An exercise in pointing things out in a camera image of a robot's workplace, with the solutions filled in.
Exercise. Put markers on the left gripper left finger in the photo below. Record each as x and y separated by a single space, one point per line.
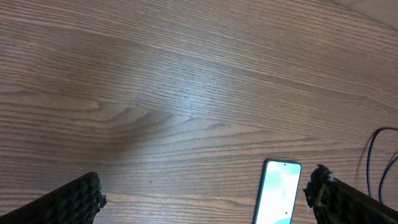
75 202

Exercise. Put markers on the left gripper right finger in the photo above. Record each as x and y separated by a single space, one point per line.
335 202

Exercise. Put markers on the Samsung Galaxy smartphone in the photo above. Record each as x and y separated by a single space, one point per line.
277 192

